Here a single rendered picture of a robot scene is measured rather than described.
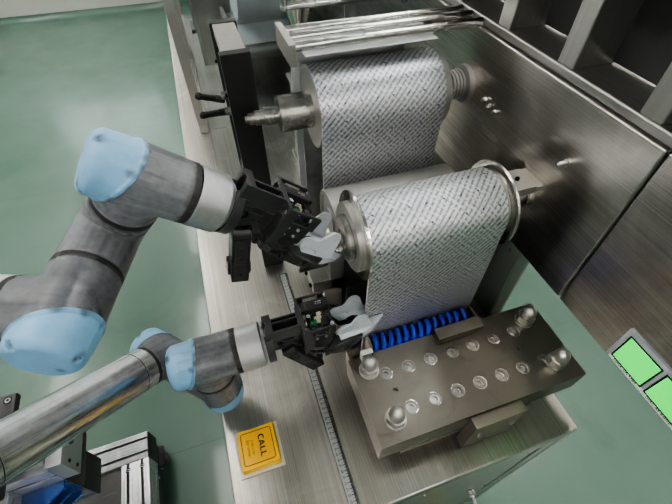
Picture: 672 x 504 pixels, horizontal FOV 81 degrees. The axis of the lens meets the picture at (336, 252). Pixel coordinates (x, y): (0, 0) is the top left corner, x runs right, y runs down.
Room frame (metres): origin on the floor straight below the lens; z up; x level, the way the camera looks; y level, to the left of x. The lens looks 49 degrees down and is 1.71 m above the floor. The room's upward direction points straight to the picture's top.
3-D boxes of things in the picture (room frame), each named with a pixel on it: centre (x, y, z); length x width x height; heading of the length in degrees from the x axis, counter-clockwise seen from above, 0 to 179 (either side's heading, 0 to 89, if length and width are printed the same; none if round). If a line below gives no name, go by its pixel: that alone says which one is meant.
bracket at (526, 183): (0.53, -0.31, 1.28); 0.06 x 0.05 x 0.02; 108
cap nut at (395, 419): (0.22, -0.10, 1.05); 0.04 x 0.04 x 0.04
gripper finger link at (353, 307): (0.39, -0.03, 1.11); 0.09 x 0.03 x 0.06; 110
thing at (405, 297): (0.41, -0.16, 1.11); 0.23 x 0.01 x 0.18; 108
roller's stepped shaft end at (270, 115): (0.64, 0.13, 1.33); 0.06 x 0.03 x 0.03; 108
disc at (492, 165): (0.51, -0.27, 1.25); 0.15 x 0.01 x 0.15; 18
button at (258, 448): (0.21, 0.14, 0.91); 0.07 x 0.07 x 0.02; 18
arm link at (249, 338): (0.31, 0.14, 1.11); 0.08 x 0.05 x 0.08; 18
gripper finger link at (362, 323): (0.35, -0.04, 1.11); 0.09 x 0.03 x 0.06; 107
